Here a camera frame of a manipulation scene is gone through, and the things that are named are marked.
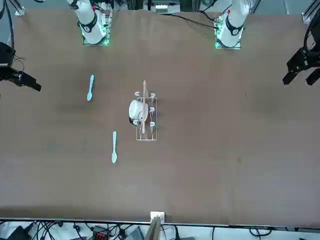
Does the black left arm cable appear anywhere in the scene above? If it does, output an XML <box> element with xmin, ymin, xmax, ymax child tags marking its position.
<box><xmin>303</xmin><ymin>16</ymin><xmax>320</xmax><ymax>55</ymax></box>

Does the clear acrylic cup rack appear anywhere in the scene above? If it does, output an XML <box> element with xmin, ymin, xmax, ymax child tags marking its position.
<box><xmin>133</xmin><ymin>91</ymin><xmax>159</xmax><ymax>142</ymax></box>

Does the white circuit breaker unit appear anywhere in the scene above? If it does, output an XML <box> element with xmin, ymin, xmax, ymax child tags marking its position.
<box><xmin>154</xmin><ymin>2</ymin><xmax>169</xmax><ymax>14</ymax></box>

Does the aluminium corner bracket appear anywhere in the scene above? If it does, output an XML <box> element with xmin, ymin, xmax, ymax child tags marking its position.
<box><xmin>14</xmin><ymin>5</ymin><xmax>27</xmax><ymax>17</ymax></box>

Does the wooden rod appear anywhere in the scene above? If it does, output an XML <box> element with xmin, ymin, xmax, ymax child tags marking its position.
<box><xmin>140</xmin><ymin>79</ymin><xmax>148</xmax><ymax>135</ymax></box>

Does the white cup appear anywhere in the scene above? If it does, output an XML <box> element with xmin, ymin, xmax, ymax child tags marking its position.
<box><xmin>128</xmin><ymin>99</ymin><xmax>150</xmax><ymax>124</ymax></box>

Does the black cable across table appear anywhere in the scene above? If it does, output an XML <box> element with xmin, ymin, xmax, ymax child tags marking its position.
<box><xmin>159</xmin><ymin>12</ymin><xmax>220</xmax><ymax>29</ymax></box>

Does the wooden plank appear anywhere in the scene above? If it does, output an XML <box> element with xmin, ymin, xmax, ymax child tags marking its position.
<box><xmin>144</xmin><ymin>216</ymin><xmax>162</xmax><ymax>240</ymax></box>

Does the black power adapter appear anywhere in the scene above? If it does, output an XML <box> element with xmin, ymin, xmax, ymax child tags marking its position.
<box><xmin>5</xmin><ymin>225</ymin><xmax>30</xmax><ymax>240</ymax></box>

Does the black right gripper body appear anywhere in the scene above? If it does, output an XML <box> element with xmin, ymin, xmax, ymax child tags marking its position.
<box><xmin>0</xmin><ymin>42</ymin><xmax>20</xmax><ymax>84</ymax></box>

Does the black red power device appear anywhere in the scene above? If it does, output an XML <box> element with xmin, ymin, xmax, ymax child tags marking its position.
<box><xmin>91</xmin><ymin>225</ymin><xmax>111</xmax><ymax>240</ymax></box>

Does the grey power adapter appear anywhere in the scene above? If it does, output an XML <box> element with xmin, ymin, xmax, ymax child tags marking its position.
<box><xmin>125</xmin><ymin>226</ymin><xmax>146</xmax><ymax>240</ymax></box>

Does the blue plastic spoon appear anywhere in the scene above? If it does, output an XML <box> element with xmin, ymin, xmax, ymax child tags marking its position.
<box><xmin>86</xmin><ymin>74</ymin><xmax>95</xmax><ymax>102</ymax></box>

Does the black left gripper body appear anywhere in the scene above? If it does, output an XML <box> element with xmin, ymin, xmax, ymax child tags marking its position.
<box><xmin>286</xmin><ymin>47</ymin><xmax>320</xmax><ymax>74</ymax></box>

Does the green plastic spoon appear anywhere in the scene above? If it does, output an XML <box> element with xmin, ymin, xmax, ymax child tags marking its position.
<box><xmin>111</xmin><ymin>131</ymin><xmax>119</xmax><ymax>164</ymax></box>

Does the small white box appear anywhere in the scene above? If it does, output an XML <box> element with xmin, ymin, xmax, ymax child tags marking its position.
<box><xmin>150</xmin><ymin>211</ymin><xmax>166</xmax><ymax>224</ymax></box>

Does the aluminium frame profile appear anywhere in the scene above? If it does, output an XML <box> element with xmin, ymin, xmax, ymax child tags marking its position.
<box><xmin>301</xmin><ymin>0</ymin><xmax>320</xmax><ymax>24</ymax></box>

